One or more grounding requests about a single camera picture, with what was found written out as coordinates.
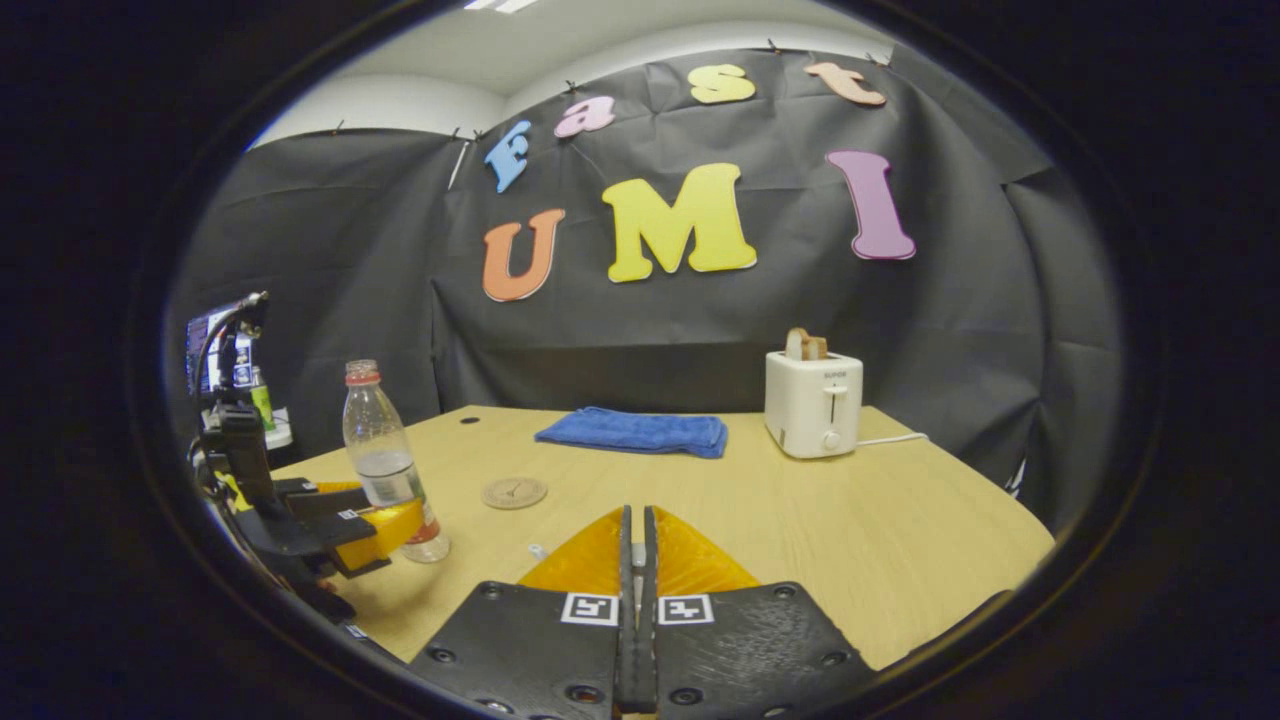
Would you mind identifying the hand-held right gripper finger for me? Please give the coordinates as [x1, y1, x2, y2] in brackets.
[640, 504, 881, 720]
[408, 504, 637, 720]

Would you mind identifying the clear plastic water bottle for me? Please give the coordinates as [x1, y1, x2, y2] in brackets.
[342, 359, 452, 564]

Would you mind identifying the round wooden coaster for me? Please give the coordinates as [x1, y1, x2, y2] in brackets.
[481, 476, 549, 511]

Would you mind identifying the computer monitor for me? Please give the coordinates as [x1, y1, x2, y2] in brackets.
[185, 303, 256, 396]

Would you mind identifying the blue folded towel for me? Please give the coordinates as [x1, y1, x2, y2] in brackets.
[534, 405, 730, 460]

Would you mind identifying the black backdrop cloth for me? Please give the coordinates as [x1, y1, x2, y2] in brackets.
[165, 40, 1126, 531]

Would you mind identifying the white toaster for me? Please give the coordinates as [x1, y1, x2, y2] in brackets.
[764, 349, 864, 460]

